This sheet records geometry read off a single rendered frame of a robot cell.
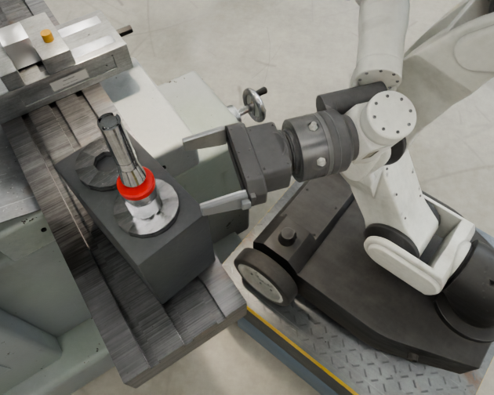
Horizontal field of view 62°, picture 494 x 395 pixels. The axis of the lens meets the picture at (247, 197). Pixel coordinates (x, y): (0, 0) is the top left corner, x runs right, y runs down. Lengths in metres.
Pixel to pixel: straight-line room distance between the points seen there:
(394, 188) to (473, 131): 1.47
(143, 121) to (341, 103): 0.59
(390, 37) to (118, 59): 0.62
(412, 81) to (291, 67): 1.74
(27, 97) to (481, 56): 0.85
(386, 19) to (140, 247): 0.46
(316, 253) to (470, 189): 1.16
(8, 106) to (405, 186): 0.88
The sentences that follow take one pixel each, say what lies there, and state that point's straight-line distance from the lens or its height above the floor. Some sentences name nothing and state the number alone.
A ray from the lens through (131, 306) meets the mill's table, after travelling 0.75.
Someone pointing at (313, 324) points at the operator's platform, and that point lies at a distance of 1.28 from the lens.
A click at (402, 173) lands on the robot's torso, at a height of 0.87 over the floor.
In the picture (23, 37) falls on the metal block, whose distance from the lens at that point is 1.01.
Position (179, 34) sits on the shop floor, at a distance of 2.67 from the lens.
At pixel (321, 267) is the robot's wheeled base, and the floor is 0.57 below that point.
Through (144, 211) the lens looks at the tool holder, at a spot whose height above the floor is 1.16.
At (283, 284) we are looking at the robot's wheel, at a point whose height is 0.58.
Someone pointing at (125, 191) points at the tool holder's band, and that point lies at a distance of 0.53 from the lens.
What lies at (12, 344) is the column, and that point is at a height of 0.49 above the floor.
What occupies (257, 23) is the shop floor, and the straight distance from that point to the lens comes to 2.72.
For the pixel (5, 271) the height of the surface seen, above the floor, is 0.71.
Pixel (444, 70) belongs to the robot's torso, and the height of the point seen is 1.22.
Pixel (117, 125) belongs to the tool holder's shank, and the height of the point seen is 1.31.
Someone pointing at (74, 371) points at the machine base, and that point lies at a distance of 1.55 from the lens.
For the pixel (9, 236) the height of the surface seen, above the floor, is 0.84.
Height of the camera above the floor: 1.63
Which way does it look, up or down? 60 degrees down
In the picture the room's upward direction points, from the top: straight up
